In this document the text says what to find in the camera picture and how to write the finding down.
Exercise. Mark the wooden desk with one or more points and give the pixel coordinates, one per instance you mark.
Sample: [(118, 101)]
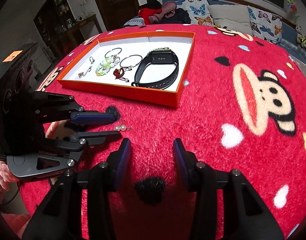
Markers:
[(85, 26)]

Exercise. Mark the black smart band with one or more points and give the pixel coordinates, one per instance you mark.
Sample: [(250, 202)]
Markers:
[(158, 80)]

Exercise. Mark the gold dangling earring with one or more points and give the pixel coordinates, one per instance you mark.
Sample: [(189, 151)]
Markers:
[(84, 73)]

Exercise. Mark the person's left forearm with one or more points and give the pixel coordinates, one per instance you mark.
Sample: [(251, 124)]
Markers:
[(3, 177)]

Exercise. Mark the small silver earring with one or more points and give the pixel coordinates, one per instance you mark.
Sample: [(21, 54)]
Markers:
[(92, 60)]

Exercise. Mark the white appliance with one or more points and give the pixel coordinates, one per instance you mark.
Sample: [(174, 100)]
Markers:
[(44, 58)]

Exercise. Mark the pile of clothes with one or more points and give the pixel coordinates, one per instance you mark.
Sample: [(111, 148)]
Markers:
[(163, 13)]

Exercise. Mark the large thin hoop bangle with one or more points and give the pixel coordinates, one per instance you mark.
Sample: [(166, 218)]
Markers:
[(140, 61)]

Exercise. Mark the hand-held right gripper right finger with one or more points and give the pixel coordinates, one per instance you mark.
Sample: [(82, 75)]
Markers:
[(179, 160)]

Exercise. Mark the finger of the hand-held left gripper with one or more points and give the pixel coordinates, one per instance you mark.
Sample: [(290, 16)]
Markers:
[(93, 118), (98, 137)]

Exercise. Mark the red monkey printed blanket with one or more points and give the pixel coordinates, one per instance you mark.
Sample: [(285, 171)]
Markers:
[(217, 142)]

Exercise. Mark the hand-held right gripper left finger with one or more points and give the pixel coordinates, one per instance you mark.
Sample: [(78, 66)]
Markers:
[(124, 160)]

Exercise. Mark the beige cushion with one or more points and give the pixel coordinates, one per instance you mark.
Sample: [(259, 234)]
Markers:
[(230, 18)]

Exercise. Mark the plush toys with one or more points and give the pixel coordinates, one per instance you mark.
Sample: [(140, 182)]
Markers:
[(303, 40)]

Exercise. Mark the blue sofa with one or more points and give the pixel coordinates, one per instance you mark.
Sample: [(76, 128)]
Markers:
[(290, 32)]

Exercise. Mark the medium thin hoop bangle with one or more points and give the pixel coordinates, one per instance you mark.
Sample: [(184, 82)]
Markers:
[(106, 53)]

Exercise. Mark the colourful toy flower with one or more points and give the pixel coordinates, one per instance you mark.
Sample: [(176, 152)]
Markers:
[(292, 7)]

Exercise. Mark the butterfly print pillow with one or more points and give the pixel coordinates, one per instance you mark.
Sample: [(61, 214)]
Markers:
[(199, 11), (265, 23)]

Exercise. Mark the dark display cabinet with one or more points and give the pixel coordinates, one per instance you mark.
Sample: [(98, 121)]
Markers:
[(53, 17)]

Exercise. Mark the white pearl earring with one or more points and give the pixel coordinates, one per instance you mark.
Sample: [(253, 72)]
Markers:
[(123, 128)]

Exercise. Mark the dark wooden door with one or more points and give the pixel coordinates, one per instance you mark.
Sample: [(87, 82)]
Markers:
[(115, 2)]

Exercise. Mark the orange shallow box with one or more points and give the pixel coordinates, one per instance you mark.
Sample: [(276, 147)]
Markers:
[(118, 91)]

